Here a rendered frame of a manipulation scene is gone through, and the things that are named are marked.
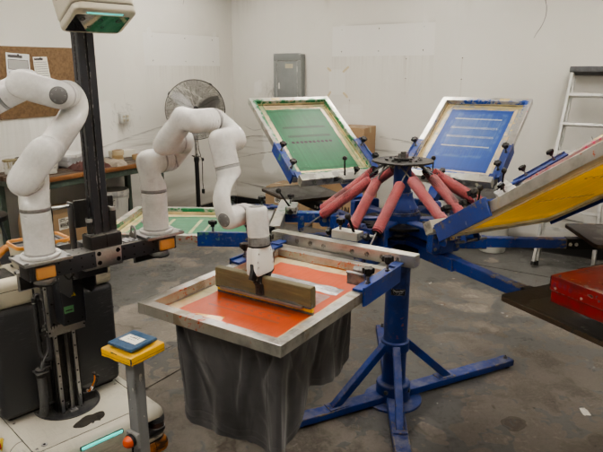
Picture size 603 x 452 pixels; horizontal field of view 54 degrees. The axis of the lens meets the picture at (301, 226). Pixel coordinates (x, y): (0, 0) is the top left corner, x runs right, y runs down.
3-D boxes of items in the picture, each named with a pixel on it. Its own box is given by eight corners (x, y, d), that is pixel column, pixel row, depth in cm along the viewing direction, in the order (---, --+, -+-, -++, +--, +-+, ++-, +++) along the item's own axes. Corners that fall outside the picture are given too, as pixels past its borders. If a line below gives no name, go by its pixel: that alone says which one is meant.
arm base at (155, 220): (129, 230, 228) (126, 190, 224) (157, 223, 237) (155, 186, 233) (150, 237, 218) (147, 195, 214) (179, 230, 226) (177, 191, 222)
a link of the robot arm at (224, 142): (179, 112, 201) (207, 110, 213) (193, 173, 204) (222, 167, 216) (213, 101, 192) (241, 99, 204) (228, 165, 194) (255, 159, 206)
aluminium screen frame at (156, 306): (281, 358, 165) (281, 345, 165) (137, 312, 197) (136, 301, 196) (398, 278, 229) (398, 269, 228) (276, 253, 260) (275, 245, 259)
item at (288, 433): (284, 460, 189) (284, 339, 178) (275, 456, 191) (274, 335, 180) (353, 395, 226) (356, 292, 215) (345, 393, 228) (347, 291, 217)
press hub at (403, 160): (411, 427, 296) (425, 160, 262) (344, 404, 317) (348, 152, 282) (440, 393, 328) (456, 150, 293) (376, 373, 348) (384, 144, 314)
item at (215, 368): (280, 465, 187) (279, 342, 176) (178, 421, 211) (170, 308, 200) (285, 460, 190) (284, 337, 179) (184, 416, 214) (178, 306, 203)
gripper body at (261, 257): (258, 237, 206) (261, 268, 208) (240, 244, 198) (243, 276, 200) (276, 239, 202) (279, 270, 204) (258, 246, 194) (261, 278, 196)
